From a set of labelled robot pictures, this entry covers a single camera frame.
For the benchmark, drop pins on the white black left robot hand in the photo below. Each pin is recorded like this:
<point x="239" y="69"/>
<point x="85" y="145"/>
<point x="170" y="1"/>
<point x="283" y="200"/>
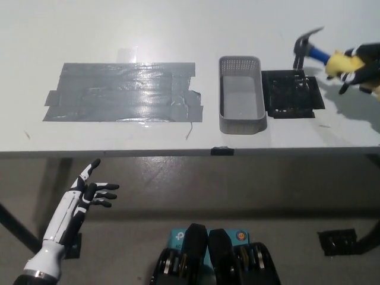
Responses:
<point x="68" y="213"/>

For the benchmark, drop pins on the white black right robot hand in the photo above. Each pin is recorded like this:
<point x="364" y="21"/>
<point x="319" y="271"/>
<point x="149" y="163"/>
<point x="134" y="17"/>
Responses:
<point x="369" y="69"/>

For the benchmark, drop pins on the claw hammer with yellow cloth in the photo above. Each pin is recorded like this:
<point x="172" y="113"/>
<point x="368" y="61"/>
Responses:
<point x="337" y="63"/>

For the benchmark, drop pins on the black tape patch on desk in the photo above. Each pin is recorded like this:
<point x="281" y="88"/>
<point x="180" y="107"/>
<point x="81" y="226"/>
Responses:
<point x="285" y="95"/>

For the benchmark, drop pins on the black robot body blocks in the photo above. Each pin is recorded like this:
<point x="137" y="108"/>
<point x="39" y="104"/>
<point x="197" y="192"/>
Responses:
<point x="219" y="261"/>

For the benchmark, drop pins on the teal router box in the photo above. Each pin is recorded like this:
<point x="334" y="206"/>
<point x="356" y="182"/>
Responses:
<point x="178" y="236"/>

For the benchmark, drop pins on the grey perforated plastic basket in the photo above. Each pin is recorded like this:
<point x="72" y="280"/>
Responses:
<point x="240" y="98"/>

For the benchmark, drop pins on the thin dark thread strand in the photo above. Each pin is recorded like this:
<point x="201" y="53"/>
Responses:
<point x="189" y="132"/>

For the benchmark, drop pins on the grey duct tape patch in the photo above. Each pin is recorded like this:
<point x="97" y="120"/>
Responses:
<point x="118" y="92"/>

